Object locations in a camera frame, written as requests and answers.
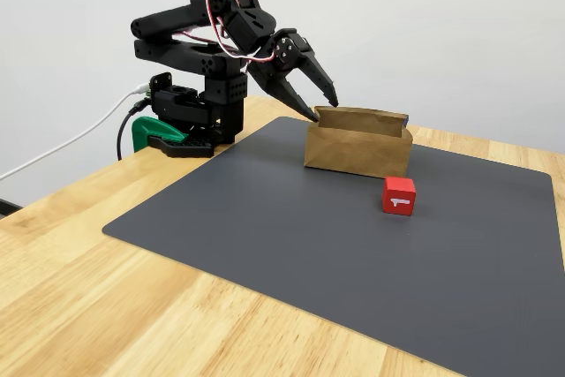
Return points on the red cube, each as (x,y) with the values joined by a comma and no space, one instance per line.
(397,191)

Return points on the black controller board mount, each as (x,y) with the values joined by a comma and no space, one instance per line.
(160,81)

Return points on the grey rubber mat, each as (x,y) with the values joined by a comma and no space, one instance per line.
(309,240)

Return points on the dark object behind table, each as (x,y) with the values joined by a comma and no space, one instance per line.
(6,208)

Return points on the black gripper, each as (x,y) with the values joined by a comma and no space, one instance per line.
(274,69)

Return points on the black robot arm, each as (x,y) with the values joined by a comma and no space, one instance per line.
(176,19)

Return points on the brown paper bag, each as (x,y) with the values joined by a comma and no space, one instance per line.
(353,152)

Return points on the green table clamp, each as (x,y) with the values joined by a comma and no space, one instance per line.
(145,130)

